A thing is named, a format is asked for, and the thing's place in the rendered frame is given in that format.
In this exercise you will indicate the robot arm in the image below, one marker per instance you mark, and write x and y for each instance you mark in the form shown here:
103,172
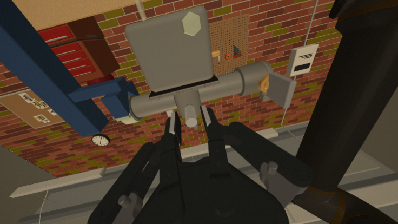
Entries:
351,93

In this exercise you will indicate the grey square end plate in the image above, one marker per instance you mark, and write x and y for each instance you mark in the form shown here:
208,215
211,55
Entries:
282,90

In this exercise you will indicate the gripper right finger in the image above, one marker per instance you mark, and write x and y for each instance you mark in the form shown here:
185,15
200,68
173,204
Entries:
217,146

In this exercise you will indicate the brown notice board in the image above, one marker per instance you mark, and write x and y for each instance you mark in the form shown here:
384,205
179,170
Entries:
28,109

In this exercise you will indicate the grey wall conduit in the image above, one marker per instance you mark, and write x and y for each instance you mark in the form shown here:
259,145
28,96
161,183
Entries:
311,23

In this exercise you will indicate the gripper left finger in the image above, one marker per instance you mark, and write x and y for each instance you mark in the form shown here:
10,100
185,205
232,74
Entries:
169,161

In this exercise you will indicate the round wall clock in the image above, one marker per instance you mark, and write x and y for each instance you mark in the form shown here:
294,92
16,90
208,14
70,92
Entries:
100,140

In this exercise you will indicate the light grey cylindrical slide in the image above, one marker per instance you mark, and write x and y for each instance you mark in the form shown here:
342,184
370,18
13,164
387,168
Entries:
191,116

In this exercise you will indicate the white wall box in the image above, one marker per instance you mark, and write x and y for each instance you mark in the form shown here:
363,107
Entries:
302,60

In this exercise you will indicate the dark triangular square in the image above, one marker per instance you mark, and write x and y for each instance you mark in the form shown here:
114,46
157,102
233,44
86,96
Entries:
238,52

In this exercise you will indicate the red tool cabinet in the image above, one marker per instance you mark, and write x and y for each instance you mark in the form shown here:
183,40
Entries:
81,53

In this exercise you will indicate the pale wall pipe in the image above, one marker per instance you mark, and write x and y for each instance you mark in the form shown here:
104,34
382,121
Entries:
140,9

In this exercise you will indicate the blue vehicle lift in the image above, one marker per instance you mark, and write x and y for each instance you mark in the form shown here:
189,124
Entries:
40,71

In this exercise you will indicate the pale hexagonal screw cap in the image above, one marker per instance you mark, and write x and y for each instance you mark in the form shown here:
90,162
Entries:
192,23

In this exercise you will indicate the brown pegboard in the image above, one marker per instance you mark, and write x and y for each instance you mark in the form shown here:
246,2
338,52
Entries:
230,34

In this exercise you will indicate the brass knob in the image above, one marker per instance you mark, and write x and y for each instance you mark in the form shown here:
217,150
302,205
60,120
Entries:
264,84

